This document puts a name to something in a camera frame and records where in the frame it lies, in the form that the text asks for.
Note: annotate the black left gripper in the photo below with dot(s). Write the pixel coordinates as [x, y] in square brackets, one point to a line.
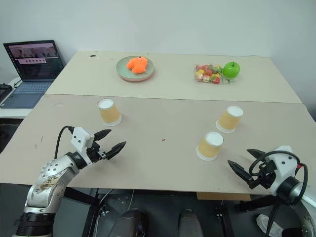
[95, 154]

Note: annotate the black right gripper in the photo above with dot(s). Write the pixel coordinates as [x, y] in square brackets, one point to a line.
[264, 176]

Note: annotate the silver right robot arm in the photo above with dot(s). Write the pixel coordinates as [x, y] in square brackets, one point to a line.
[295, 191]

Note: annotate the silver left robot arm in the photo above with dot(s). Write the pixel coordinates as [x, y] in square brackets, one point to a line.
[49, 182]

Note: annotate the tan paper cup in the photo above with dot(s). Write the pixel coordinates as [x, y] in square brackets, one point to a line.
[109, 114]
[209, 148]
[229, 121]

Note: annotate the brown cardboard piece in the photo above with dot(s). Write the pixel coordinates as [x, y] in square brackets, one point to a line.
[222, 196]

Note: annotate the crumpled white plastic bag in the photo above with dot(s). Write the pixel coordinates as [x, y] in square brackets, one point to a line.
[263, 219]

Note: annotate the green round plate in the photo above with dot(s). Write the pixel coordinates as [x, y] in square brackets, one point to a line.
[123, 72]

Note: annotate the orange plush toy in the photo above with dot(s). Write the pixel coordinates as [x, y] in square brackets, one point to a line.
[137, 65]

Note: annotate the dark rounded shape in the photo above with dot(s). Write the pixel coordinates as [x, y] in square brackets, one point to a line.
[129, 223]
[188, 222]

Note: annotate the green apple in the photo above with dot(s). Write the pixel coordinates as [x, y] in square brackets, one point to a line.
[231, 70]

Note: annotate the clear box of fruit candies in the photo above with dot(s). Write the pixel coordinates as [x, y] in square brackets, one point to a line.
[207, 74]

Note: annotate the open blue-grey laptop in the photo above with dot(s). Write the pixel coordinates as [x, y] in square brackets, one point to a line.
[32, 64]

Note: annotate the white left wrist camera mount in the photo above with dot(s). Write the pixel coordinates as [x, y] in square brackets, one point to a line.
[80, 139]

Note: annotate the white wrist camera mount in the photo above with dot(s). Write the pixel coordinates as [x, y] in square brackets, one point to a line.
[284, 160]
[80, 139]

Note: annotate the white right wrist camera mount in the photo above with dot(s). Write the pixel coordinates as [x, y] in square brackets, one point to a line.
[284, 160]

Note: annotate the black metal table frame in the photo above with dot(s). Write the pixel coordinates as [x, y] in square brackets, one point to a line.
[90, 217]

